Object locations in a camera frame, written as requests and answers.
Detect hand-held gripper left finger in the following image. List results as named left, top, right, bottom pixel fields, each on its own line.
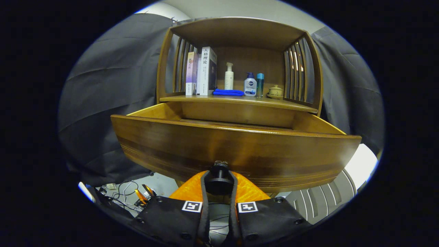
left=129, top=170, right=210, bottom=247

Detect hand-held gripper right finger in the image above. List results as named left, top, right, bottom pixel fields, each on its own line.
left=228, top=170, right=311, bottom=247

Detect brown wooden drawer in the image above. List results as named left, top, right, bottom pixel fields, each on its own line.
left=110, top=101, right=362, bottom=196

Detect wooden countertop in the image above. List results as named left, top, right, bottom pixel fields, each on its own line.
left=159, top=93, right=318, bottom=114

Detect brown wooden cabinet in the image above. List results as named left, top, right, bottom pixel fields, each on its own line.
left=156, top=17, right=324, bottom=117

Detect orange black device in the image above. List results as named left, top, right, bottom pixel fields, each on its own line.
left=134, top=184, right=156, bottom=206

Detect grey ribbed panel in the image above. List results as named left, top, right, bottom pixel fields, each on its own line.
left=285, top=168, right=359, bottom=225

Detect white flat object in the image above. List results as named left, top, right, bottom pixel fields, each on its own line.
left=78, top=182, right=95, bottom=203

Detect blue folded cloth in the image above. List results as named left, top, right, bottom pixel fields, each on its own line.
left=213, top=89, right=245, bottom=96

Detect white bottle blue cap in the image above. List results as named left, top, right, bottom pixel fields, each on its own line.
left=244, top=72, right=257, bottom=97

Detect white pump bottle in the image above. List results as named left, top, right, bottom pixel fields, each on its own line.
left=224, top=62, right=234, bottom=91

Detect white flat panel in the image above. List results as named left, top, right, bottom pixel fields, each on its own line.
left=344, top=143, right=379, bottom=191

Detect purple spine book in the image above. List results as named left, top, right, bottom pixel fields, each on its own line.
left=186, top=51, right=199, bottom=96

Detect thick white book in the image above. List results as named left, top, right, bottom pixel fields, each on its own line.
left=197, top=46, right=217, bottom=96

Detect black floor cables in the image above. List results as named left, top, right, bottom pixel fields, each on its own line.
left=99, top=180, right=151, bottom=211

